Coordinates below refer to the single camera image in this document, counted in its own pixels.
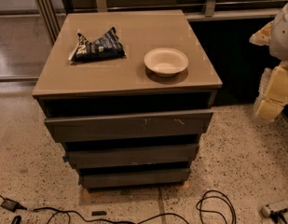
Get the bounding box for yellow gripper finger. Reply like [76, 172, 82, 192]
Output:
[254, 62, 288, 120]
[249, 21, 273, 46]

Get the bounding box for grey top drawer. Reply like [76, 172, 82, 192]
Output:
[45, 109, 213, 143]

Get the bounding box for grey drawer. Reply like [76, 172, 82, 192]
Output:
[45, 109, 213, 143]
[80, 168, 190, 189]
[68, 144, 197, 169]

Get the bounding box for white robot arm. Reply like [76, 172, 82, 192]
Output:
[249, 3, 288, 121]

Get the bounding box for grey middle drawer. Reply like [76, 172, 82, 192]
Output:
[68, 144, 197, 169]

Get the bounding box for grey bottom drawer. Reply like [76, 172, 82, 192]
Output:
[80, 168, 190, 189]

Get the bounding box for grey drawer cabinet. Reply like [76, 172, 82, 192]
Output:
[33, 10, 222, 182]

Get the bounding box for white paper bowl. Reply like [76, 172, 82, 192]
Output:
[144, 48, 188, 77]

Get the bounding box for white power strip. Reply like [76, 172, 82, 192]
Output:
[261, 199, 288, 217]

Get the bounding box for dark blue chip bag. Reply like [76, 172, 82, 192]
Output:
[68, 27, 126, 63]

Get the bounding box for small black floor object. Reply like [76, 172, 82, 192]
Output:
[91, 211, 107, 217]

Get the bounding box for black power adapter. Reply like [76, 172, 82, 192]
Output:
[0, 198, 26, 212]

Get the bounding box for black floor cable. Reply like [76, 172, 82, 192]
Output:
[0, 189, 238, 224]

